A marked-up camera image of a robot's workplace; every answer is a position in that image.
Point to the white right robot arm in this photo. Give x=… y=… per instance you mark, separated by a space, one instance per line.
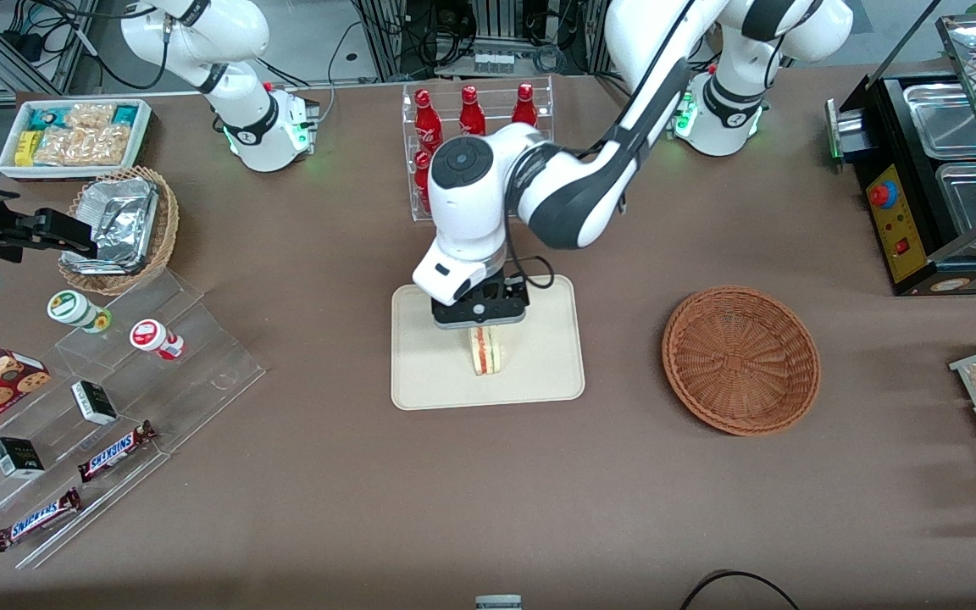
x=242 y=119

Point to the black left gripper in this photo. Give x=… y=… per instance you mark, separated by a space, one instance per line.
x=501 y=293

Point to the small grey box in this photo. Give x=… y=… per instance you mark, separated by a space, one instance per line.
x=498 y=602

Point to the yellow snack packet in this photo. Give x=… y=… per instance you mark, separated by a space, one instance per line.
x=26 y=146

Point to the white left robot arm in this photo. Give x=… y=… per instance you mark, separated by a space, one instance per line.
x=463 y=220

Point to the small cracker bag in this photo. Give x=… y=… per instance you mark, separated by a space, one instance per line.
x=90 y=115

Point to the snickers chocolate bar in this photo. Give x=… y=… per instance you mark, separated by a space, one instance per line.
x=115 y=451
x=37 y=519

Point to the small black box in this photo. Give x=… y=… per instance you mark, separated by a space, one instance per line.
x=18 y=457
x=94 y=402

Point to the cream plastic serving tray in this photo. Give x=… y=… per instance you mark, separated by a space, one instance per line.
x=539 y=364

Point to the white snack bin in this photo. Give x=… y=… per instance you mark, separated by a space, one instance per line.
x=141 y=140

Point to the large cracker bag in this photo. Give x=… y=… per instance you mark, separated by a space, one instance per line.
x=81 y=146

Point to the red cola bottle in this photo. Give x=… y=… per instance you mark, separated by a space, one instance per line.
x=422 y=182
x=429 y=123
x=524 y=106
x=472 y=110

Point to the aluminium foil container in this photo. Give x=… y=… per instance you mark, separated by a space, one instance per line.
x=119 y=224

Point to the teal snack packet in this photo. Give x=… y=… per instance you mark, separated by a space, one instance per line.
x=46 y=117
x=125 y=113

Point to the triangle sandwich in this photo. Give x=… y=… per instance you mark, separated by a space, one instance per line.
x=486 y=352

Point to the green lid yogurt cup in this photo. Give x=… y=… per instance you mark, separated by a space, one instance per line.
x=73 y=309

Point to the round brown wicker basket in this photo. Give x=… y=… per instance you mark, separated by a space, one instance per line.
x=742 y=364

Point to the white power strip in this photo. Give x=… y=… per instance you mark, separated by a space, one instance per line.
x=494 y=62

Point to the tan wicker basket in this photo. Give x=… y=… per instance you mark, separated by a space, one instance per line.
x=164 y=229

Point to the clear acrylic bottle rack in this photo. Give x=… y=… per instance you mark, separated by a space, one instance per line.
x=410 y=110

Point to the red lid yogurt cup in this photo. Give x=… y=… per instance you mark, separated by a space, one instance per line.
x=153 y=337

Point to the black glass food warmer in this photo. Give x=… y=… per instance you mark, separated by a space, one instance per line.
x=903 y=220

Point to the metal equipment rack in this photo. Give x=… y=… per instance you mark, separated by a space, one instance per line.
x=488 y=25

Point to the clear acrylic stepped display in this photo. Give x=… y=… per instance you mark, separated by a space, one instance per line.
x=200 y=373

